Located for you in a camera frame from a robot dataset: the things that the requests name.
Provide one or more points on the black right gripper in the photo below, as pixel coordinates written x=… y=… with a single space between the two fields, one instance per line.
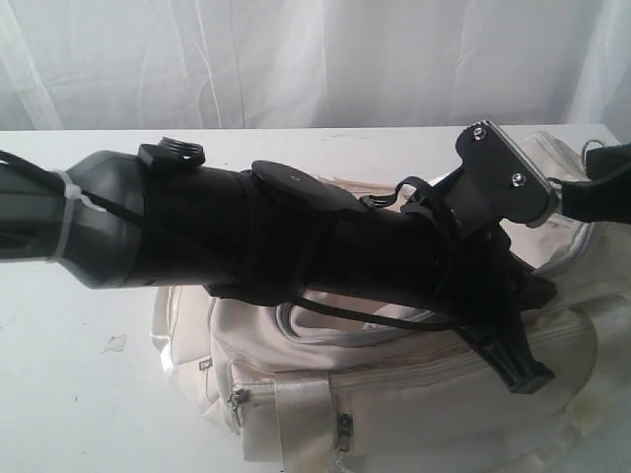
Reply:
x=605 y=200

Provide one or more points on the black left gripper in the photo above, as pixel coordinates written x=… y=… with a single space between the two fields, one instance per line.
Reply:
x=467 y=284

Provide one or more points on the cream fabric duffel bag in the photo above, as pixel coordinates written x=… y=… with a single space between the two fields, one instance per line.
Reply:
x=311 y=392

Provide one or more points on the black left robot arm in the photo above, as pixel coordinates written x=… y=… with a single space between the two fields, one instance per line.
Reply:
x=272 y=235

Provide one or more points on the clear tape scrap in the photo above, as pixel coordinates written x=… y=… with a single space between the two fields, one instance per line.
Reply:
x=115 y=344

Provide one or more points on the white backdrop curtain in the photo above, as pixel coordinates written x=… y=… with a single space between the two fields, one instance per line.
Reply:
x=292 y=64

